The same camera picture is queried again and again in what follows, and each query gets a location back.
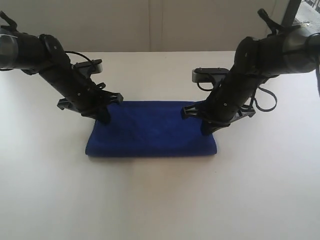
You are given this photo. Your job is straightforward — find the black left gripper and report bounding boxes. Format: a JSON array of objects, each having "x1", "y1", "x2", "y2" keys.
[{"x1": 39, "y1": 64, "x2": 123, "y2": 124}]

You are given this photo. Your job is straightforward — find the blue microfibre towel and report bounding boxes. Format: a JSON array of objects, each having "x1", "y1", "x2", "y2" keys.
[{"x1": 85, "y1": 101, "x2": 217, "y2": 158}]

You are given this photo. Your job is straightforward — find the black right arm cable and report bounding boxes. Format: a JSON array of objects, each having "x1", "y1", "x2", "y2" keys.
[{"x1": 252, "y1": 86, "x2": 279, "y2": 113}]

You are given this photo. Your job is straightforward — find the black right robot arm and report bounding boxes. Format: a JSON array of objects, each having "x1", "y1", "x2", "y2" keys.
[{"x1": 181, "y1": 8, "x2": 320, "y2": 136}]

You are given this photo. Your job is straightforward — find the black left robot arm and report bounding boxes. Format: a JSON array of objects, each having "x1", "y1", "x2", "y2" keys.
[{"x1": 0, "y1": 11, "x2": 123, "y2": 125}]

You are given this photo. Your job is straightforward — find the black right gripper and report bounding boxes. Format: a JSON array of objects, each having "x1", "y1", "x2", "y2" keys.
[{"x1": 181, "y1": 72, "x2": 255, "y2": 136}]

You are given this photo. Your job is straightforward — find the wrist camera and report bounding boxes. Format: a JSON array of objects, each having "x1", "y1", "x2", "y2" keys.
[
  {"x1": 192, "y1": 67, "x2": 229, "y2": 85},
  {"x1": 73, "y1": 59, "x2": 103, "y2": 76}
]

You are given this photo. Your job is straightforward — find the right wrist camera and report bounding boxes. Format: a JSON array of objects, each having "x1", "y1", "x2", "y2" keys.
[{"x1": 192, "y1": 67, "x2": 229, "y2": 85}]

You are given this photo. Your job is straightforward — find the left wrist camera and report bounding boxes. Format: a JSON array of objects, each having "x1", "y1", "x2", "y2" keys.
[{"x1": 73, "y1": 59, "x2": 103, "y2": 76}]

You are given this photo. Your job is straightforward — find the dark window frame post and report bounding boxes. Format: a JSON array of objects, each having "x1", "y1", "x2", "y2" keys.
[{"x1": 281, "y1": 0, "x2": 301, "y2": 27}]

